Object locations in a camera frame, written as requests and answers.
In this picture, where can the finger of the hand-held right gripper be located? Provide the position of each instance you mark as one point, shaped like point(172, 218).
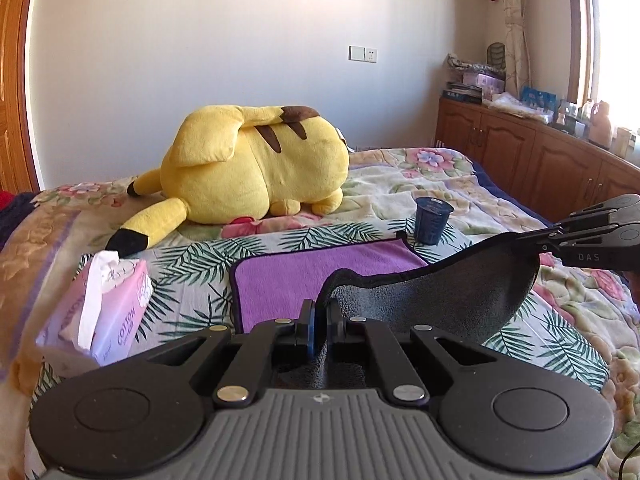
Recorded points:
point(607, 210)
point(595, 245)

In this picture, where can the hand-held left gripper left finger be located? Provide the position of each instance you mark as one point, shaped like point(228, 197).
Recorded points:
point(310, 331)

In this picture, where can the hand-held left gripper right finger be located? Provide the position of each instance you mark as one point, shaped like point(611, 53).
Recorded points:
point(334, 324)

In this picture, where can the purple and grey towel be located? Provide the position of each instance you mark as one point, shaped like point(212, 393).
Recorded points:
point(300, 280)

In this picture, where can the wooden cabinet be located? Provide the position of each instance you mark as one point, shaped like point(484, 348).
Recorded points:
point(525, 155)

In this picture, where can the dark blue bed sheet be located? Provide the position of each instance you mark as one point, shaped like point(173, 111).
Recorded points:
point(510, 190)

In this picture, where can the floral printed blanket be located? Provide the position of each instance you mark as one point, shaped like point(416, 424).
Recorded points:
point(500, 195)

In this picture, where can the blue picture box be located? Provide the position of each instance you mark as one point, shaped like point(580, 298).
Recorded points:
point(539, 97)

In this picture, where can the white plastic bag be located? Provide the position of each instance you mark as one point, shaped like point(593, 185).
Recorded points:
point(515, 106)

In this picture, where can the dark blue plastic cup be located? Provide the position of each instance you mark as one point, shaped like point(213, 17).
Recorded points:
point(430, 220)

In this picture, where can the yellow plush toy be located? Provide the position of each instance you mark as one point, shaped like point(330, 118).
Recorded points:
point(250, 170)

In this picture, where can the stack of boxes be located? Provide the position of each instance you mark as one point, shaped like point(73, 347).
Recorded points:
point(472, 80)

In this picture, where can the pink tissue pack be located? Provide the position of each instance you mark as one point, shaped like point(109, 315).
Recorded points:
point(112, 310)

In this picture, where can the patterned curtain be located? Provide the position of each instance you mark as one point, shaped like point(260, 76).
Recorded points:
point(517, 25)

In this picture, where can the dark purple cloth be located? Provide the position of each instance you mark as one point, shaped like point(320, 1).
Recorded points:
point(15, 220)

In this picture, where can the wooden wardrobe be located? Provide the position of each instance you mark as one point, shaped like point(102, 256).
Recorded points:
point(12, 85)

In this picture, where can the white wall socket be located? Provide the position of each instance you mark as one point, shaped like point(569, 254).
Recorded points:
point(363, 53)

